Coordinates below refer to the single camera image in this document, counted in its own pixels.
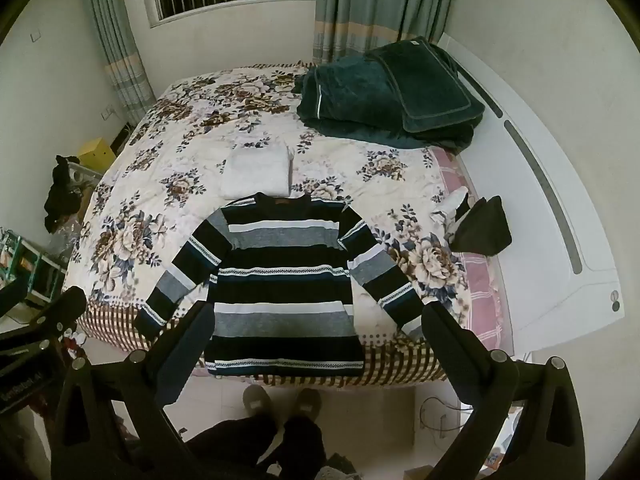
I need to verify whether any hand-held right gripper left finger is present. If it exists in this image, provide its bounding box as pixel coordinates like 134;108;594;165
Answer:
52;301;217;480

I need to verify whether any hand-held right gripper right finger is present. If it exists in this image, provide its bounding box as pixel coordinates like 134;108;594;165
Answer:
422;302;587;480

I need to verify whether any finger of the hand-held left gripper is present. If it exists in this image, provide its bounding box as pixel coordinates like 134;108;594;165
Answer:
31;285;89;341

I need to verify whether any striped knit sweater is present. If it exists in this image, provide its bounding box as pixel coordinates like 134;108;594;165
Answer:
134;192;426;378

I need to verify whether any green crate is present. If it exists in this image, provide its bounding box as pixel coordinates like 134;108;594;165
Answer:
0;226;68;308

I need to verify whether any pink checked bed sheet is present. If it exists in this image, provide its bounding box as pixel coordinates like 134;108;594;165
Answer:
427;146;516;356

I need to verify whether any grey slipper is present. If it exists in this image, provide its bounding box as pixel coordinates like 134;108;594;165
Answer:
242;384;274;417
291;387;322;419

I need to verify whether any black cloth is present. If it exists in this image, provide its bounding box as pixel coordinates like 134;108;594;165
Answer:
42;155;85;234

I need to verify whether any black bag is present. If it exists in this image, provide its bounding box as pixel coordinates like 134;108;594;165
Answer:
449;195;513;257

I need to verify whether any white sock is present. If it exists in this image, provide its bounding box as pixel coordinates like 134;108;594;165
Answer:
431;186;472;233

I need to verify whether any white bed headboard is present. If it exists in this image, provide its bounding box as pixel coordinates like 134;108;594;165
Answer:
435;32;626;356

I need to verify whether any person's right leg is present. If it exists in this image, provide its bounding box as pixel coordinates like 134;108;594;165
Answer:
280;414;327;480

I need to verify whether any floral bedspread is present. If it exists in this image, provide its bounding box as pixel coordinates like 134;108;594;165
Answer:
62;62;473;386

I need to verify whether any yellow box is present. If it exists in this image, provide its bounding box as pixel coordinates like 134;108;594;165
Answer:
79;137;119;174

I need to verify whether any white folded cloth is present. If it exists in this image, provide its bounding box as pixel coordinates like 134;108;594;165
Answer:
221;144;296;200

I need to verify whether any dark green cushion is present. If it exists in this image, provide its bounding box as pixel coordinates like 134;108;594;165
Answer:
374;37;487;134

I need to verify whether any dark green folded blanket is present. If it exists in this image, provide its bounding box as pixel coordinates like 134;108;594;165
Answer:
295;42;486;153

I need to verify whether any floor cable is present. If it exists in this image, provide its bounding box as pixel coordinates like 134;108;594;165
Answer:
419;396;473;437

